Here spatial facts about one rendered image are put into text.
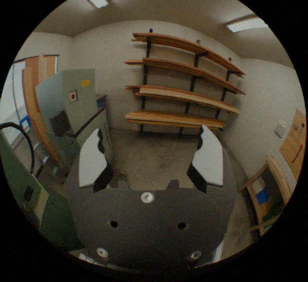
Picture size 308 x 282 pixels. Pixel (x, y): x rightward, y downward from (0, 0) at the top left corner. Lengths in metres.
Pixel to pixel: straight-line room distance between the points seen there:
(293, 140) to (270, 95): 1.05
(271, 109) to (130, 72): 3.11
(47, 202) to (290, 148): 3.05
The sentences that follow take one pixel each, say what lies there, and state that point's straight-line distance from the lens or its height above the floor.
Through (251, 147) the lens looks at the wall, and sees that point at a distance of 2.61.
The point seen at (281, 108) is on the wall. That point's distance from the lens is 2.49.
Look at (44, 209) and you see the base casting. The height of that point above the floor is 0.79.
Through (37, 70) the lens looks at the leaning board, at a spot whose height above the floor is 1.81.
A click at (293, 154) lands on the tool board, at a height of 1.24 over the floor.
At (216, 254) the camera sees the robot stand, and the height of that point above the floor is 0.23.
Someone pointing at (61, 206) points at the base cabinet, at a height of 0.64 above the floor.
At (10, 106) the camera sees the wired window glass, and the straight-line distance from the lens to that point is 2.25.
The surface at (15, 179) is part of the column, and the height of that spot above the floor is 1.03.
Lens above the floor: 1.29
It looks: 33 degrees down
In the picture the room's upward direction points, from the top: 7 degrees clockwise
